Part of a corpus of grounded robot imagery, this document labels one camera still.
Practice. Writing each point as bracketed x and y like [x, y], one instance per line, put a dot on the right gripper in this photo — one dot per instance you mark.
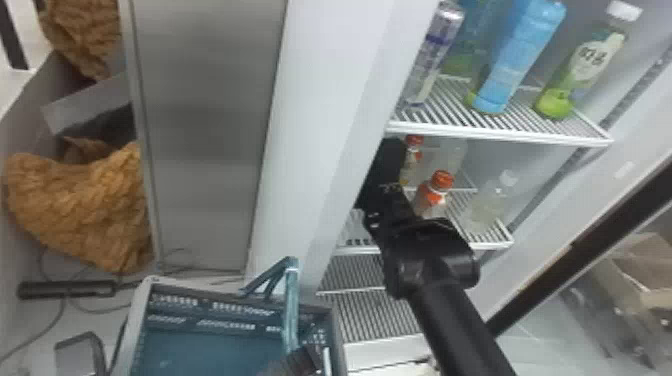
[384, 162]

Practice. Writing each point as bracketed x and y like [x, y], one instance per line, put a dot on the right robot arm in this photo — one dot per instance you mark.
[451, 325]

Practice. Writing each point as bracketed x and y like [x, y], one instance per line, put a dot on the orange-capped clear bottle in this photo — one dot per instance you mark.
[431, 199]
[409, 162]

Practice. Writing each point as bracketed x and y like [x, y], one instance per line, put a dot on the white-capped clear bottle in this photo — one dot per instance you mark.
[491, 202]

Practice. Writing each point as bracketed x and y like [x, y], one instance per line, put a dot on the silver can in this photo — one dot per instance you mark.
[433, 52]

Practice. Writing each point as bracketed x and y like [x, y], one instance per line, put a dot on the teal bottle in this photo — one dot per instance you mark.
[468, 42]

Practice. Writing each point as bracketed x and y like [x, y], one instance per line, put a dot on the blue bottle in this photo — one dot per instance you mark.
[517, 58]

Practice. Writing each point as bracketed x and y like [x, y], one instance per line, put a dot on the white fridge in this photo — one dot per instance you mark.
[210, 131]

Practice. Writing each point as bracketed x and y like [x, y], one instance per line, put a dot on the fridge door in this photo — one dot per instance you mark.
[588, 246]

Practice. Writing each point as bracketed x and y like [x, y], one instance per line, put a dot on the green bottle with white label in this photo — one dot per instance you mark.
[582, 65]

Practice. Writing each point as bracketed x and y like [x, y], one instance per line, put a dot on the blue basket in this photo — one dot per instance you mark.
[210, 346]

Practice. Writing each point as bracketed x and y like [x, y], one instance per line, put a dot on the brown cloth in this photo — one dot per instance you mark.
[78, 210]
[84, 31]

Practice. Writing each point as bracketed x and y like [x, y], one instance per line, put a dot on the black power strip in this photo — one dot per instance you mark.
[68, 289]

